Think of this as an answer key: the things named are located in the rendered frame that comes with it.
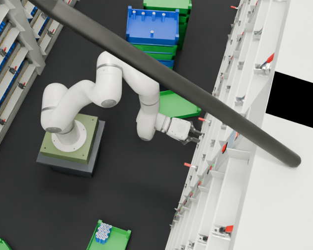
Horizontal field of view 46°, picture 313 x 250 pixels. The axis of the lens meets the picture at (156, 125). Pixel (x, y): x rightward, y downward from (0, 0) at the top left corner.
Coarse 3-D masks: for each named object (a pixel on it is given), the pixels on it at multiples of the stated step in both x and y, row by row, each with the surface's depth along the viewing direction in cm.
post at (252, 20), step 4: (260, 0) 134; (256, 8) 139; (256, 12) 139; (252, 16) 145; (256, 16) 141; (248, 20) 156; (252, 20) 144; (244, 36) 153; (240, 44) 159; (236, 48) 170; (240, 48) 161; (232, 60) 174; (228, 64) 190; (228, 68) 181; (228, 72) 180; (220, 88) 196
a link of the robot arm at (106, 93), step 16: (96, 80) 140; (112, 80) 137; (64, 96) 154; (80, 96) 148; (96, 96) 137; (112, 96) 136; (48, 112) 160; (64, 112) 157; (48, 128) 161; (64, 128) 164
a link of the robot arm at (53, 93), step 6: (54, 84) 166; (60, 84) 168; (48, 90) 165; (54, 90) 164; (60, 90) 165; (66, 90) 168; (48, 96) 164; (54, 96) 163; (60, 96) 164; (42, 102) 166; (48, 102) 162; (54, 102) 162; (42, 108) 164; (72, 126) 181; (60, 132) 180; (66, 132) 181
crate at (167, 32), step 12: (132, 12) 219; (156, 12) 218; (168, 12) 218; (132, 24) 218; (144, 24) 219; (156, 24) 219; (168, 24) 220; (132, 36) 209; (144, 36) 215; (156, 36) 216; (168, 36) 216
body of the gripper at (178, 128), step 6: (174, 120) 181; (180, 120) 182; (168, 126) 179; (174, 126) 180; (180, 126) 180; (186, 126) 181; (168, 132) 179; (174, 132) 179; (180, 132) 179; (186, 132) 180; (174, 138) 182; (180, 138) 179
